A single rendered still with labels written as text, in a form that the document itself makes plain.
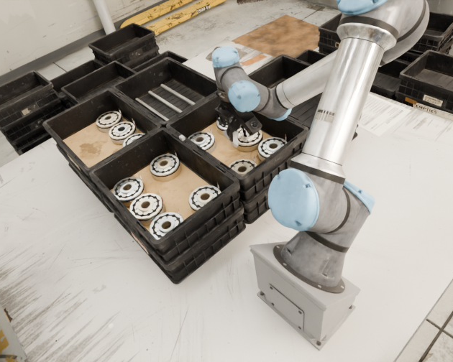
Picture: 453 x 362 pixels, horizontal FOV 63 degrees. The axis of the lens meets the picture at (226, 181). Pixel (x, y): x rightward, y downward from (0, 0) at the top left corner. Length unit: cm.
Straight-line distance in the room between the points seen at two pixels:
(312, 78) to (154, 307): 77
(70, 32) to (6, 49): 65
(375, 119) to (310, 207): 97
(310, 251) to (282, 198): 18
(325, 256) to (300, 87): 44
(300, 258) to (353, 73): 41
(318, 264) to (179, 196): 52
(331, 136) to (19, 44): 384
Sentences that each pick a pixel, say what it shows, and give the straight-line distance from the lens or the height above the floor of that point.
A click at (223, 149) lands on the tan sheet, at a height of 83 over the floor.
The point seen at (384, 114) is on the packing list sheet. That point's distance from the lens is 166.
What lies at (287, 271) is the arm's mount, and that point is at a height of 94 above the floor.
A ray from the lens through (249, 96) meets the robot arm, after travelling 97.
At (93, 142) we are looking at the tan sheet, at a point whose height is 83.
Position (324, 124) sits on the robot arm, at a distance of 75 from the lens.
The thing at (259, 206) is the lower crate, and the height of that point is 76.
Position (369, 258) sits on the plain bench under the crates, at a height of 70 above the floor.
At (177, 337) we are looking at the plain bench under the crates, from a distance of 109.
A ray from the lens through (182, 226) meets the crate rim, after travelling 98.
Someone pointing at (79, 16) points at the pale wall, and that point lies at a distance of 448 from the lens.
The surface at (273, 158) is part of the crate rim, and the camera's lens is 111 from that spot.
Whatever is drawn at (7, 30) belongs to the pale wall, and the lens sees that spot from 427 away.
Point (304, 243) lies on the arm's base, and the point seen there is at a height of 96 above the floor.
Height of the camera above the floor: 169
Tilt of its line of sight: 46 degrees down
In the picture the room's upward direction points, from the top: 11 degrees counter-clockwise
